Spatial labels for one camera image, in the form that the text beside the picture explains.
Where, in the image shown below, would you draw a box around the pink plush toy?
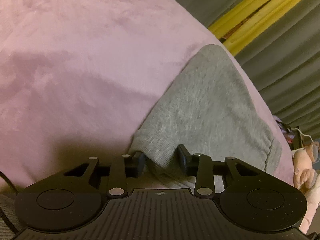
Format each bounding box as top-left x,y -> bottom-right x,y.
293,142 -> 319,233

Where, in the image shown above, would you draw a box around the pink velvet bed cover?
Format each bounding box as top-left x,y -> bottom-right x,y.
0,0 -> 296,201

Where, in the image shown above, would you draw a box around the grey curtain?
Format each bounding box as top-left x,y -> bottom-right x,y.
175,0 -> 319,139

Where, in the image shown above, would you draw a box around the grey sweatpants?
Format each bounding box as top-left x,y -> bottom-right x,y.
130,44 -> 282,175

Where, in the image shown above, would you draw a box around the dark purple cloth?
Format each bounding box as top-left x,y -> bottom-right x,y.
273,115 -> 296,145

